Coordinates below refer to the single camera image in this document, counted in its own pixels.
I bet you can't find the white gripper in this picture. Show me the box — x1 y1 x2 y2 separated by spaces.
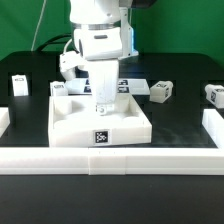
87 59 119 115

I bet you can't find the white square tabletop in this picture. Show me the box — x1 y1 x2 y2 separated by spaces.
48 94 152 147

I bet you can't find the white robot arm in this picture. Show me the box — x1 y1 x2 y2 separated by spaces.
70 0 133 115

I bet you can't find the white U-shaped obstacle fence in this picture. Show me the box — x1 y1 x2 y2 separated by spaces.
0 107 224 176

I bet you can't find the white marker base plate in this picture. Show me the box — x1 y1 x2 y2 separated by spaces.
65 78 150 95

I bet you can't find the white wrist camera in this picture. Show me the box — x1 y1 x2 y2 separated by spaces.
59 51 86 81

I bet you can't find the black cable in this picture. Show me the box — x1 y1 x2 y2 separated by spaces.
35 33 72 52

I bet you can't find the white cable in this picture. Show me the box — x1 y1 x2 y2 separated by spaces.
30 0 48 52

